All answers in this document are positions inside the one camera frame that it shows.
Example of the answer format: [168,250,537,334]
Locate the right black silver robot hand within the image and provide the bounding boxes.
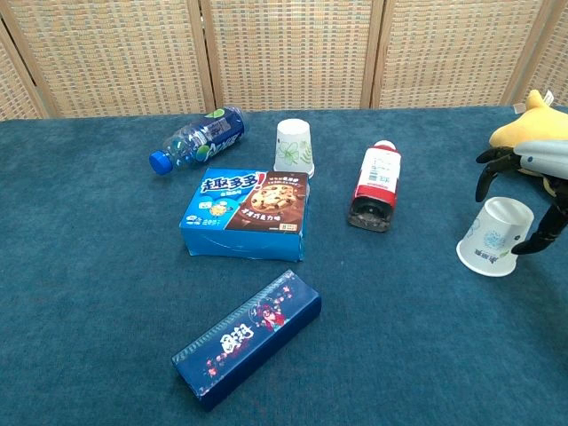
[475,138,568,256]

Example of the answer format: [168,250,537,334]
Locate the white paper cup blue print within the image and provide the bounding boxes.
[455,196,535,279]

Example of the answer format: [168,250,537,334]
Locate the blue brown cookie box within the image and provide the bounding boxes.
[179,167,311,262]

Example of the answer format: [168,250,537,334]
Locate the red juice bottle white cap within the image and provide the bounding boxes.
[346,139,403,233]

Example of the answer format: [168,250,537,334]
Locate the woven bamboo folding screen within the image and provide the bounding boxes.
[0,0,568,122]

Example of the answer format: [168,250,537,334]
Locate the long dark blue box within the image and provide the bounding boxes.
[171,269,321,413]

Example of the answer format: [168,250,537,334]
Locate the yellow plush toy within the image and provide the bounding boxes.
[488,89,568,150]

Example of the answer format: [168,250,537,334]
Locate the teal table cloth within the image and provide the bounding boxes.
[0,105,568,426]

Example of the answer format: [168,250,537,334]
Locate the blue clear plastic bottle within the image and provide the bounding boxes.
[149,106,249,176]

